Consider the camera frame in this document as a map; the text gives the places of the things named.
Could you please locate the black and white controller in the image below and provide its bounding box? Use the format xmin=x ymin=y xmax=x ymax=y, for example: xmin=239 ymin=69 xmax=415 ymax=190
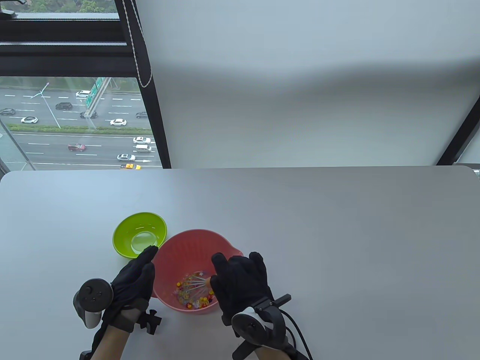
xmin=231 ymin=294 xmax=292 ymax=360
xmin=73 ymin=277 xmax=114 ymax=329

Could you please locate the black glove sensor clamp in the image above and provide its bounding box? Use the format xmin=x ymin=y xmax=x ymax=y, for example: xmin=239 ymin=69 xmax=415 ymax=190
xmin=137 ymin=309 xmax=162 ymax=335

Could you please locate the pile of colourful plastic decorations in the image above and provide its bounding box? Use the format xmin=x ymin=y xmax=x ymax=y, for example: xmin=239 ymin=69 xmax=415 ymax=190
xmin=174 ymin=271 xmax=216 ymax=309

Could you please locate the black cable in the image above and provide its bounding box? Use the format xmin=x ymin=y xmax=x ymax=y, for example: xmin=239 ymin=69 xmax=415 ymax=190
xmin=279 ymin=309 xmax=314 ymax=360

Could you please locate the white bead blind cord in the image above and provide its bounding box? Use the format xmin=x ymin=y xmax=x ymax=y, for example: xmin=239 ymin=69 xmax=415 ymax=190
xmin=122 ymin=0 xmax=153 ymax=89

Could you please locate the black and white right controller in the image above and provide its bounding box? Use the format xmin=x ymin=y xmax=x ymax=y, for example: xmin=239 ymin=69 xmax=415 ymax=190
xmin=231 ymin=294 xmax=292 ymax=360

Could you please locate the black and white left controller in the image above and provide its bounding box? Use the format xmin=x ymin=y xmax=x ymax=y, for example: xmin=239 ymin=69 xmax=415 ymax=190
xmin=73 ymin=277 xmax=114 ymax=329

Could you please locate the person's right hand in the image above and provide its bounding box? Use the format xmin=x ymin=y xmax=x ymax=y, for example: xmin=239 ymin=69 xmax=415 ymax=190
xmin=210 ymin=252 xmax=275 ymax=327

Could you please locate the wire whisk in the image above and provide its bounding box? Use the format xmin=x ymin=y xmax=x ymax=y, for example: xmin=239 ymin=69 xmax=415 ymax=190
xmin=180 ymin=274 xmax=214 ymax=297

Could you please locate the person's left hand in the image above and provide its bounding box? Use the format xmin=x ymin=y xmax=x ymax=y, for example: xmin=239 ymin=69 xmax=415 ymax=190
xmin=101 ymin=246 xmax=159 ymax=333

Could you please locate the black window frame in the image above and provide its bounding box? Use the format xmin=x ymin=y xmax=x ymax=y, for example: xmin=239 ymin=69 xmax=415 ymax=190
xmin=0 ymin=0 xmax=171 ymax=171

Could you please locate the white roller blind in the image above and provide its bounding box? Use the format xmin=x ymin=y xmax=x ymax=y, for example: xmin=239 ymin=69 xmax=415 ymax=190
xmin=129 ymin=0 xmax=480 ymax=169

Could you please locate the black slanted window post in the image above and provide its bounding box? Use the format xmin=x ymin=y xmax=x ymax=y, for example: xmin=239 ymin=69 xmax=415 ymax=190
xmin=437 ymin=112 xmax=480 ymax=165

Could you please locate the small green plastic bowl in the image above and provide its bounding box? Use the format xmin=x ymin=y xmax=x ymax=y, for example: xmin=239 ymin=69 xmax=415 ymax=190
xmin=112 ymin=212 xmax=167 ymax=259

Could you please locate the pink plastic salad bowl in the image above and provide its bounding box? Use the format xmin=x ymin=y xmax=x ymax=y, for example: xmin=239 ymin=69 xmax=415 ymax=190
xmin=150 ymin=229 xmax=244 ymax=314

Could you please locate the person's left forearm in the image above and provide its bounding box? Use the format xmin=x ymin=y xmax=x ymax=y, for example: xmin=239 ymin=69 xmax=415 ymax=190
xmin=90 ymin=324 xmax=130 ymax=360

